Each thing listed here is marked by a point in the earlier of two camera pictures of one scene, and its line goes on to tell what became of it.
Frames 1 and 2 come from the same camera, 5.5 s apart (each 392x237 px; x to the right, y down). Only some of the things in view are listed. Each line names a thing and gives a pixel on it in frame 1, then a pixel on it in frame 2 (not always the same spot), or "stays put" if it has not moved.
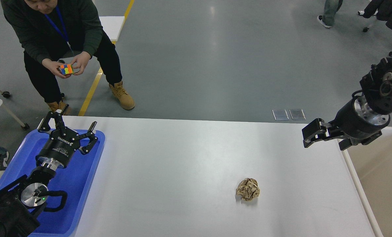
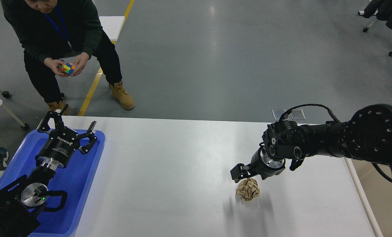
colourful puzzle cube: (66, 69) stays put
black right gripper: (355, 121) -> (261, 165)
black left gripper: (60, 147) stays put
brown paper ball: (248, 189) stays put
